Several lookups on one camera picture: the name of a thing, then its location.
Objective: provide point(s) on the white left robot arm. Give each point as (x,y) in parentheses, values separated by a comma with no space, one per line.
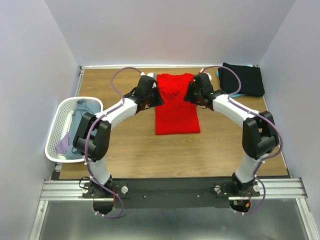
(92,138)

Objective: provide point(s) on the grey blue t shirt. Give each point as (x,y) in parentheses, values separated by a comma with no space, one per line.
(83,106)

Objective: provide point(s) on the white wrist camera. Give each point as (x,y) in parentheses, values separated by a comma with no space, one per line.
(148,80)
(202,71)

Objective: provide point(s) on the cyan folded t shirt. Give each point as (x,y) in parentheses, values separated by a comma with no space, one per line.
(237,94)

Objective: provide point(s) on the black folded t shirt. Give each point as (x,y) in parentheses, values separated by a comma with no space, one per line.
(249,76)

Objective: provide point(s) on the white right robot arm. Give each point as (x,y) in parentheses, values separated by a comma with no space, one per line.
(259,137)

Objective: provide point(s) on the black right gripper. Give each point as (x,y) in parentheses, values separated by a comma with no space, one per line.
(188,96)

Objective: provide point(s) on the red t shirt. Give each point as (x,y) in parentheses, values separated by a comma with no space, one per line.
(175,116)

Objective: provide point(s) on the aluminium frame rail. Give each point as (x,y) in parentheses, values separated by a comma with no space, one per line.
(69,190)

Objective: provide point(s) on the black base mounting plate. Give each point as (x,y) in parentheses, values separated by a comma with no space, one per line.
(170,193)

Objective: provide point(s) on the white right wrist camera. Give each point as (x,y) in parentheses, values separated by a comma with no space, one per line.
(202,71)

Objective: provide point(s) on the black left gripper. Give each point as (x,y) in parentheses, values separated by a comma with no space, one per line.
(159,101)

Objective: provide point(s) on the white laundry basket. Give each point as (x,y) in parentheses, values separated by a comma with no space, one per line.
(61,125)

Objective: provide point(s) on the lavender t shirt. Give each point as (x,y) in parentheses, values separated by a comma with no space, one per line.
(63,145)

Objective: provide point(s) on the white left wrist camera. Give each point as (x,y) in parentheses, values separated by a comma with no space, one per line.
(148,80)

